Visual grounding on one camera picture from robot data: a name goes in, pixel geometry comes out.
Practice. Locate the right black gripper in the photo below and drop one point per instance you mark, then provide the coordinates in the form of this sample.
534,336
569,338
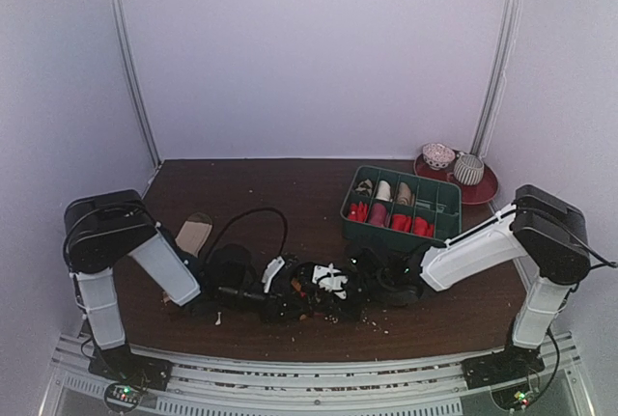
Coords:
349,297

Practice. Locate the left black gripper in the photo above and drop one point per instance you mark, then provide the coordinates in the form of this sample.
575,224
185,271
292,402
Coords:
275,306

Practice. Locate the black argyle sock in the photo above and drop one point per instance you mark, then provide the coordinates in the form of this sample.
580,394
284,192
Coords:
308,299

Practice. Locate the red and beige sock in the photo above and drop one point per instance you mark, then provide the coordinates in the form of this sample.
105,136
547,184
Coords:
422,227

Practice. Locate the green divided organizer tray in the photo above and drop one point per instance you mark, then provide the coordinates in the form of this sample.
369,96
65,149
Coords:
402,210

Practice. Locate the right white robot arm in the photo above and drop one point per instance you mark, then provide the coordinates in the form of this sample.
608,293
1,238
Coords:
473,316

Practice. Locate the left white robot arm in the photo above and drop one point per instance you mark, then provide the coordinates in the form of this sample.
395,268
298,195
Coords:
105,229

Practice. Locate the dark teal sock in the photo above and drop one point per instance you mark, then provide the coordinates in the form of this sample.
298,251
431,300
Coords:
191,262

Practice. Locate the maroon rolled sock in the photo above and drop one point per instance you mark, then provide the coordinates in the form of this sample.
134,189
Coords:
378,215

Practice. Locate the red zigzag rolled sock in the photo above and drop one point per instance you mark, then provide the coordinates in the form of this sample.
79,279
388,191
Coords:
358,212

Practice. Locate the red rolled sock in tray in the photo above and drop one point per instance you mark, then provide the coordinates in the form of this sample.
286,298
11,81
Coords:
401,223

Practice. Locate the cream rolled sock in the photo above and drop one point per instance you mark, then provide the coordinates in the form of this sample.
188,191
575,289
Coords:
383,192

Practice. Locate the black beige patterned rolled sock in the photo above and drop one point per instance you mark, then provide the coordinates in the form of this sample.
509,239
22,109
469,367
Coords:
364,188

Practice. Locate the tan rolled sock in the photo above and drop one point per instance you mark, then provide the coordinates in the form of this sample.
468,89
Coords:
405,195

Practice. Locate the pink patterned bowl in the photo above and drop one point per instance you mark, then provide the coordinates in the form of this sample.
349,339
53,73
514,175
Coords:
438,156

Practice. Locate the red round plate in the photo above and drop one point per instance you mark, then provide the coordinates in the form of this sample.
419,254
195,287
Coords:
477,188

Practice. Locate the grey striped cup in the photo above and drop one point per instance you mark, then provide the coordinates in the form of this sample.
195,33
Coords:
469,169

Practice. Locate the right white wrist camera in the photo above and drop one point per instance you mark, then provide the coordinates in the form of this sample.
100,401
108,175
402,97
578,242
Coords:
331,279

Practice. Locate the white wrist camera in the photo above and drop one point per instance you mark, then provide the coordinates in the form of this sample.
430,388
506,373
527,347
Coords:
271,271
331,279

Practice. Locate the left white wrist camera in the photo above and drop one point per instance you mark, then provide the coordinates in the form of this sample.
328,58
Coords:
271,271

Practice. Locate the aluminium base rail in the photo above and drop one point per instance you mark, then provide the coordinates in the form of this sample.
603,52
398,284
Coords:
204,385

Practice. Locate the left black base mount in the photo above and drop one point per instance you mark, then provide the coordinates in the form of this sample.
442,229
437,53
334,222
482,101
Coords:
132,379

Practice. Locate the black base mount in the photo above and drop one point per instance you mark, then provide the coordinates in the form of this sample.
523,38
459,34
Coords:
513,374
132,379

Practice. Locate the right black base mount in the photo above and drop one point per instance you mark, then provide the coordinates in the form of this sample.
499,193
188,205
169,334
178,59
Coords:
513,374

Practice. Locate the right aluminium frame post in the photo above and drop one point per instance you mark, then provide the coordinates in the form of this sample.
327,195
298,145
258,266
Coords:
506,41

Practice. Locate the aluminium frame post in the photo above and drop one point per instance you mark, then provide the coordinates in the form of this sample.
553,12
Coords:
132,81
506,41

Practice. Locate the left aluminium frame post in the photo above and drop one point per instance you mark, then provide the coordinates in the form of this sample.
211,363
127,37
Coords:
132,81

